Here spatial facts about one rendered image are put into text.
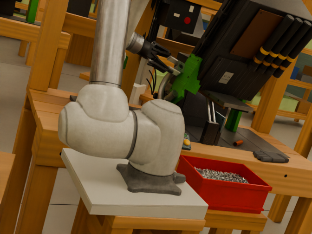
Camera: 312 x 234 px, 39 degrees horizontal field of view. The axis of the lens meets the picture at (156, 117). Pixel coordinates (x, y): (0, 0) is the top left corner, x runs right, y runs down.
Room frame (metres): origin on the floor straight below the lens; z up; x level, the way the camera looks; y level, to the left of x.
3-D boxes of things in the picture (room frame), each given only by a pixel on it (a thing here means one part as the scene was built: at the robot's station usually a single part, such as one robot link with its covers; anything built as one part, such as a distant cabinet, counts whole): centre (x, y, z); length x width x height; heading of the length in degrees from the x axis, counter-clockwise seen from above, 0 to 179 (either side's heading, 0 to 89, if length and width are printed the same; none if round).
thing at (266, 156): (2.09, -0.58, 0.91); 0.20 x 0.11 x 0.03; 124
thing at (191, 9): (2.33, 0.04, 1.42); 0.17 x 0.12 x 0.15; 115
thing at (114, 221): (1.38, -0.04, 0.83); 0.32 x 0.32 x 0.04; 28
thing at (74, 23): (2.52, 0.01, 1.23); 1.30 x 0.05 x 0.09; 115
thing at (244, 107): (2.13, -0.26, 1.11); 0.39 x 0.16 x 0.03; 25
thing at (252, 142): (2.19, -0.14, 0.89); 1.10 x 0.42 x 0.02; 115
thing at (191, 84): (2.10, -0.10, 1.17); 0.13 x 0.12 x 0.20; 115
